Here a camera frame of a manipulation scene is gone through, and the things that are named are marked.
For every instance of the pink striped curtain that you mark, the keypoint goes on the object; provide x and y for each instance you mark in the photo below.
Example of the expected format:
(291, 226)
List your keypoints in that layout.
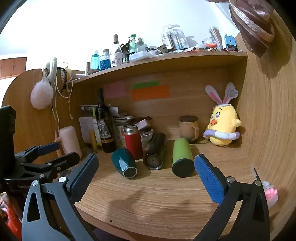
(253, 20)

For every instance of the glass jar with sticks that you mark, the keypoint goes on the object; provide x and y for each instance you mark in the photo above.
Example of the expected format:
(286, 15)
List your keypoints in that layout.
(215, 34)

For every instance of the pink toy paw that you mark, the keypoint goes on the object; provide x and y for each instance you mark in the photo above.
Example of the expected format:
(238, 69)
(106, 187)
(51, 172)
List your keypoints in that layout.
(271, 193)

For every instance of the yellow chick bunny plush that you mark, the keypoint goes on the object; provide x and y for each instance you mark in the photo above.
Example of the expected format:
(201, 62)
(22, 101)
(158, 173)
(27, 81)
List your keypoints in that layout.
(221, 130)

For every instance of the white fluffy earmuffs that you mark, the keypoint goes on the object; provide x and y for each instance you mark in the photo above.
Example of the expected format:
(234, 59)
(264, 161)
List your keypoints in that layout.
(42, 93)

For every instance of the clear pen holder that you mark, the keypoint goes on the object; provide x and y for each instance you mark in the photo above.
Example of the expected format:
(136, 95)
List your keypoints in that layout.
(174, 38)

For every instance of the clear liquor bottle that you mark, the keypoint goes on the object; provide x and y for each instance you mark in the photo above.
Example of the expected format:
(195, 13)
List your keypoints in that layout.
(117, 60)

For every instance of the orange sticky note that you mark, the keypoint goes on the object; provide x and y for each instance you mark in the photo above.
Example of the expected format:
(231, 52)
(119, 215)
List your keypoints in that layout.
(154, 92)

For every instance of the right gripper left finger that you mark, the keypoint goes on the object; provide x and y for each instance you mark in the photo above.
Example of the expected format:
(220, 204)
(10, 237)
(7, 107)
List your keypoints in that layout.
(50, 212)

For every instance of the black steel tumbler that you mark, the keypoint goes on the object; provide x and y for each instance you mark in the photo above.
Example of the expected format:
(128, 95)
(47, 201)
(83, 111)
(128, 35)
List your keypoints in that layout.
(153, 158)

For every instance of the blue pencil sharpener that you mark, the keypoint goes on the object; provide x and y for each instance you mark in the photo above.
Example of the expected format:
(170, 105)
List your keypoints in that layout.
(230, 43)

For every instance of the pink cylindrical roll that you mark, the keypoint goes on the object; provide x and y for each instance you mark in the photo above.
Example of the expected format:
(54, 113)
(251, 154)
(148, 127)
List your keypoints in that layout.
(69, 141)

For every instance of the beige mug with lid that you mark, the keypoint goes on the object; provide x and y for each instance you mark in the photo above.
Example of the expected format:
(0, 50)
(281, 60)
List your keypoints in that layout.
(188, 125)

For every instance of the red thermos steel cap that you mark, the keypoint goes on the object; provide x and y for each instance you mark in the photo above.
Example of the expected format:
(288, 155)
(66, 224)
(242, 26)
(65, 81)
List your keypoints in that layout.
(133, 141)

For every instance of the white plastic box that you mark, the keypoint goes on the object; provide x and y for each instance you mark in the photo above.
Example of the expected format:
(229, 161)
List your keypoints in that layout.
(140, 56)

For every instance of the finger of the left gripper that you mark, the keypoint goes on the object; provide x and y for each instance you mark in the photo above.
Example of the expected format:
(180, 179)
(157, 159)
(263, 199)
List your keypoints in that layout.
(34, 152)
(59, 164)

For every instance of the white paper note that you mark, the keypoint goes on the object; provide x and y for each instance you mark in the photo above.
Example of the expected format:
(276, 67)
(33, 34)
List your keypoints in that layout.
(86, 125)

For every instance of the small yellow tube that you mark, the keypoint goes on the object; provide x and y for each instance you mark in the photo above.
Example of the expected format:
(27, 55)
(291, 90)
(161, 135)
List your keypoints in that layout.
(93, 141)

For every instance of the dark wine bottle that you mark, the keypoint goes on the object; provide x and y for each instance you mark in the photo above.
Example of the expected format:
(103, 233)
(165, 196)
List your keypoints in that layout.
(105, 124)

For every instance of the green tumbler black lid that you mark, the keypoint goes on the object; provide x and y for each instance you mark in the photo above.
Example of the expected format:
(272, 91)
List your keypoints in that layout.
(183, 162)

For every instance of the pink sticky note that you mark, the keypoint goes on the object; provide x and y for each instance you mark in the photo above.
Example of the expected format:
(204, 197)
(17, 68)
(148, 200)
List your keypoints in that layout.
(114, 90)

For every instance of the teal plastic bottle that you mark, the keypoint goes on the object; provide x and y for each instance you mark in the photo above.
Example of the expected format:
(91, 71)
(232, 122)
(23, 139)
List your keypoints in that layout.
(95, 60)

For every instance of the wooden shelf board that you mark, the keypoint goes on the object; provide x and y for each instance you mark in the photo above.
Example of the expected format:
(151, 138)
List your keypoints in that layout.
(165, 63)

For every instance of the dark teal hexagonal cup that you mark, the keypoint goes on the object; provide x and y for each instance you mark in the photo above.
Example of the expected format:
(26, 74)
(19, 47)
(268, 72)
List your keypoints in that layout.
(124, 163)

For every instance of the green sticky note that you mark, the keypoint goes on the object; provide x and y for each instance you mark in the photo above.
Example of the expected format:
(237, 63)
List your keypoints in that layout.
(147, 84)

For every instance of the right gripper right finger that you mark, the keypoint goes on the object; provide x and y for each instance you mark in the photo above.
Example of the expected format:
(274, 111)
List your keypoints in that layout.
(252, 221)

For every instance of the blue patterned glass jar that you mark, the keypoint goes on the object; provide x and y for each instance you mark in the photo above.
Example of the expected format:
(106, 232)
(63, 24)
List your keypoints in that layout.
(104, 60)

